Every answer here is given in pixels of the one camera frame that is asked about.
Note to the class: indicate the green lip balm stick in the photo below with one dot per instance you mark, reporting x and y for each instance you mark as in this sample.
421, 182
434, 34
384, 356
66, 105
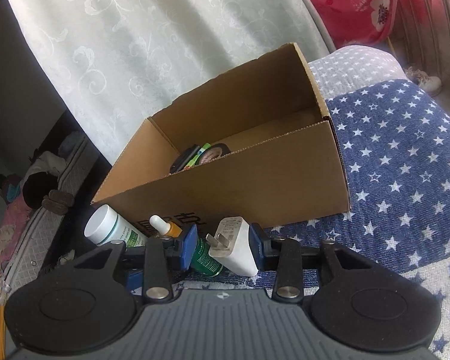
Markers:
192, 162

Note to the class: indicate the white mattress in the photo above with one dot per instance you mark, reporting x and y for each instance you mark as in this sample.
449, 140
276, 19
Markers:
26, 236

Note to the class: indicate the black electrical tape roll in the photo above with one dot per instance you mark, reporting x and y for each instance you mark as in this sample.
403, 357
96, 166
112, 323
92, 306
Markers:
215, 151

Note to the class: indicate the metal window railing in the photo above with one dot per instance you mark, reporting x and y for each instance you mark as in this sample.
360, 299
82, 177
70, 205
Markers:
421, 37

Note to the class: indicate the white shoe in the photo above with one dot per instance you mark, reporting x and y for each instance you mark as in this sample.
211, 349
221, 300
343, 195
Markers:
430, 84

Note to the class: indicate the white power adapter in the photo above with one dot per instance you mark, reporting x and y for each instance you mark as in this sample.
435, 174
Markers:
230, 247

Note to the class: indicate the white embossed curtain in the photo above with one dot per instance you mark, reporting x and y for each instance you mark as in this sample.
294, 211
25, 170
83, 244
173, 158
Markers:
117, 62

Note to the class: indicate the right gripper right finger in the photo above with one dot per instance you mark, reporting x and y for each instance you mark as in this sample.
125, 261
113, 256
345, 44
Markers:
261, 247

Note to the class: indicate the white vitamin bottle green label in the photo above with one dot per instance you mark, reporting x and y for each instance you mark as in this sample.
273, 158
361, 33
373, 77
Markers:
106, 225

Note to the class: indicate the green glass dropper bottle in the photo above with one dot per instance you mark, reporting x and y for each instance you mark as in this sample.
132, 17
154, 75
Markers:
201, 263

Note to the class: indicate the blue star patterned blanket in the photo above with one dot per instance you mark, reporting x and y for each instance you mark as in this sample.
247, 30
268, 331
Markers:
395, 143

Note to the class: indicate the brown cardboard box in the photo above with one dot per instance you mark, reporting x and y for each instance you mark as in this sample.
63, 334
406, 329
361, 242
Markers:
285, 164

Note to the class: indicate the clothes pile on mattress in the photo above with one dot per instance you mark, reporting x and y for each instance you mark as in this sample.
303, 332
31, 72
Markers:
26, 195

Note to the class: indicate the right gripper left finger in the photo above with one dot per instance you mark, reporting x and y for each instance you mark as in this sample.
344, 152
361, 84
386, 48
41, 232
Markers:
187, 243

